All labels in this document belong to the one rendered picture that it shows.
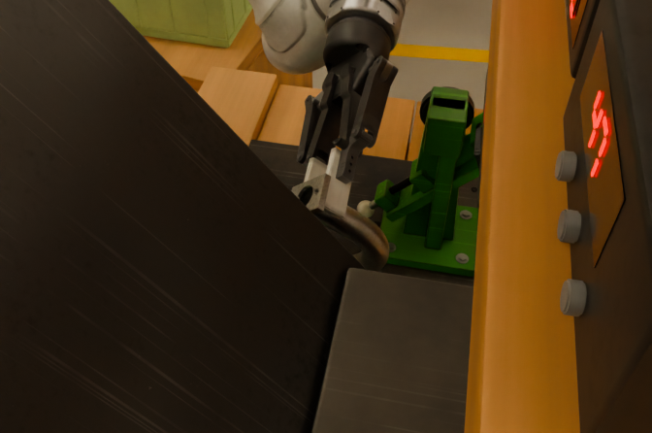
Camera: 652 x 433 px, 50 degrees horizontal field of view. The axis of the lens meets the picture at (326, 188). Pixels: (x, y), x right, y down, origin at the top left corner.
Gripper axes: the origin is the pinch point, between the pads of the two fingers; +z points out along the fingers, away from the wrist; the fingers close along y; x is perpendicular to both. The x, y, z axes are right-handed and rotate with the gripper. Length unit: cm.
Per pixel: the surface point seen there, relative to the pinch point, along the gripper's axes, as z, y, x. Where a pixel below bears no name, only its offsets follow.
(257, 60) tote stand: -69, -74, 23
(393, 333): 15.7, 10.3, 2.9
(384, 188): -16.7, -17.7, 22.6
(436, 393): 20.3, 14.0, 4.9
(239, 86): -44, -53, 11
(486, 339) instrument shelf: 26.0, 37.3, -17.8
